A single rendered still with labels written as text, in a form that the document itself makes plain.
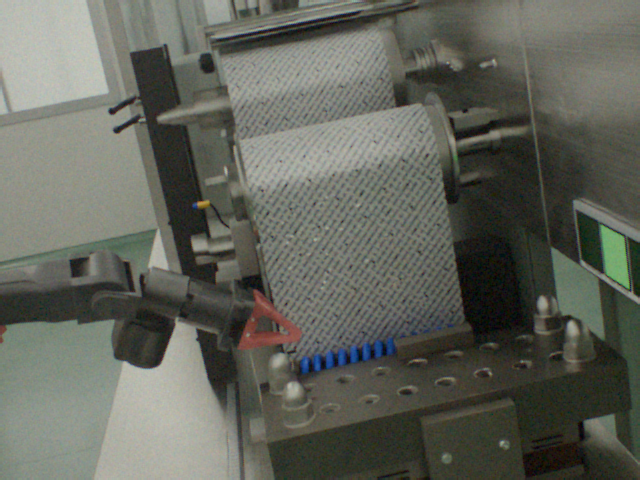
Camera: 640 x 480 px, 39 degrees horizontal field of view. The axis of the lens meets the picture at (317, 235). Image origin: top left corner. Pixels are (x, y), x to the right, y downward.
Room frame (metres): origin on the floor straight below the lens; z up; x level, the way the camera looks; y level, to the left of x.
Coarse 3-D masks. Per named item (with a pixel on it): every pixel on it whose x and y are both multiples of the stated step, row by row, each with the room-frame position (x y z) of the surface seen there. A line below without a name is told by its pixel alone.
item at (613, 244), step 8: (608, 232) 0.81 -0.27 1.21; (608, 240) 0.81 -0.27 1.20; (616, 240) 0.79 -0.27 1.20; (608, 248) 0.81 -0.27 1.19; (616, 248) 0.79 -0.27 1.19; (624, 248) 0.78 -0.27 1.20; (608, 256) 0.81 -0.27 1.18; (616, 256) 0.80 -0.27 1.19; (624, 256) 0.78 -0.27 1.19; (608, 264) 0.82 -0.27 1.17; (616, 264) 0.80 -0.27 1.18; (624, 264) 0.78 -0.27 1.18; (608, 272) 0.82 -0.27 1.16; (616, 272) 0.80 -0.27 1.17; (624, 272) 0.78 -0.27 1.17; (616, 280) 0.80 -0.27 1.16; (624, 280) 0.78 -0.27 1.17
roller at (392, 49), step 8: (384, 32) 1.37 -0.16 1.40; (392, 32) 1.37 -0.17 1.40; (384, 40) 1.36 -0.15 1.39; (392, 40) 1.36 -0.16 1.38; (392, 48) 1.35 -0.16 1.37; (392, 56) 1.34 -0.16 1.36; (400, 56) 1.34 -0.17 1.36; (392, 64) 1.34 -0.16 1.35; (400, 64) 1.34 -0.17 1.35; (392, 72) 1.33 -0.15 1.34; (400, 72) 1.34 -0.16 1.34; (392, 80) 1.33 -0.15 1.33; (400, 80) 1.34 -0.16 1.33; (400, 88) 1.34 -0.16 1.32; (400, 96) 1.34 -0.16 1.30; (400, 104) 1.35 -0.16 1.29
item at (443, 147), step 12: (432, 108) 1.14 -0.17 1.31; (432, 120) 1.12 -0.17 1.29; (444, 132) 1.11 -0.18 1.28; (444, 144) 1.10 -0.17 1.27; (444, 156) 1.10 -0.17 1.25; (240, 168) 1.09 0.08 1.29; (444, 168) 1.10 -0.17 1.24; (240, 180) 1.09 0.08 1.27; (444, 180) 1.11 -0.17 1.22; (252, 228) 1.10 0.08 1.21
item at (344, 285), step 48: (288, 240) 1.08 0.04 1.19; (336, 240) 1.08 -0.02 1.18; (384, 240) 1.09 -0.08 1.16; (432, 240) 1.09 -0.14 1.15; (288, 288) 1.08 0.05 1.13; (336, 288) 1.08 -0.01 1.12; (384, 288) 1.09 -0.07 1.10; (432, 288) 1.09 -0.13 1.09; (336, 336) 1.08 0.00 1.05; (384, 336) 1.08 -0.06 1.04
